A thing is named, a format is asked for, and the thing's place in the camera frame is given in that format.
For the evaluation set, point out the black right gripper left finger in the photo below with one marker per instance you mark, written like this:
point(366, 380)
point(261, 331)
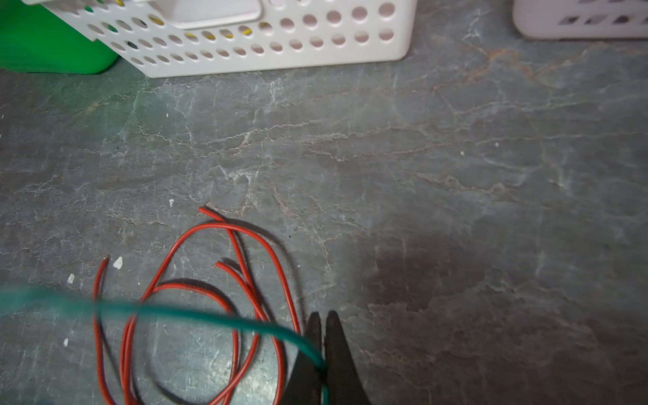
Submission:
point(305, 384)

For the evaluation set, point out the translucent white slotted basket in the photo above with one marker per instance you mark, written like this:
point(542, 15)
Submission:
point(581, 19)

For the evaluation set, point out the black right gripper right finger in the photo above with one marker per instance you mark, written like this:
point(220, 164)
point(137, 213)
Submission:
point(344, 385)

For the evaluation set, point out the green plastic basket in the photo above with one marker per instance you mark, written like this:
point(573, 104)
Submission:
point(34, 40)

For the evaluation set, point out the cream perforated basket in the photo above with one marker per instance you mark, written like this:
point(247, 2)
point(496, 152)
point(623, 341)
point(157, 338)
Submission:
point(164, 39)

